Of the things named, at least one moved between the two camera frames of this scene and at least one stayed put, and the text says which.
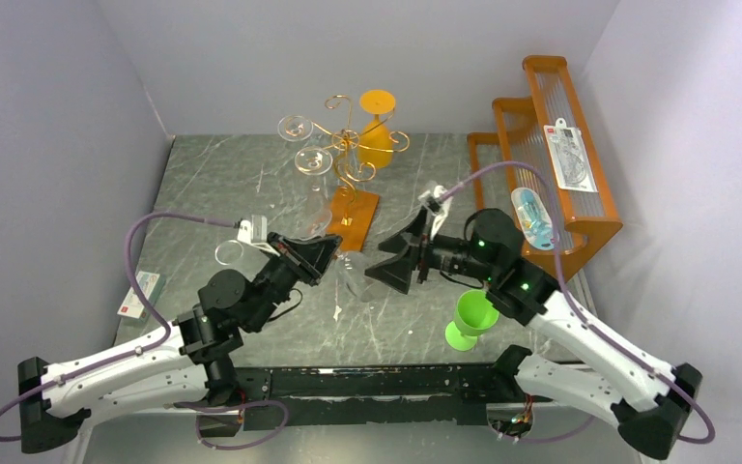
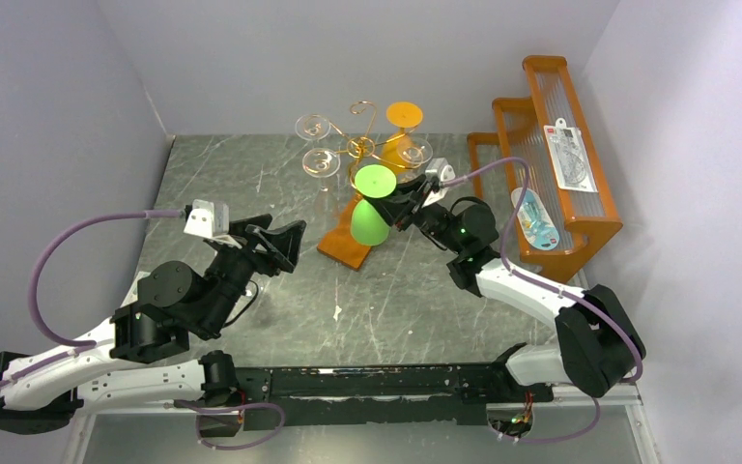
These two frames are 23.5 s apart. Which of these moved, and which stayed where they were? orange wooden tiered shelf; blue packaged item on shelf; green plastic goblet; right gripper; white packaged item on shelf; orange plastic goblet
Moved: orange plastic goblet; right gripper; green plastic goblet
Stayed: white packaged item on shelf; orange wooden tiered shelf; blue packaged item on shelf
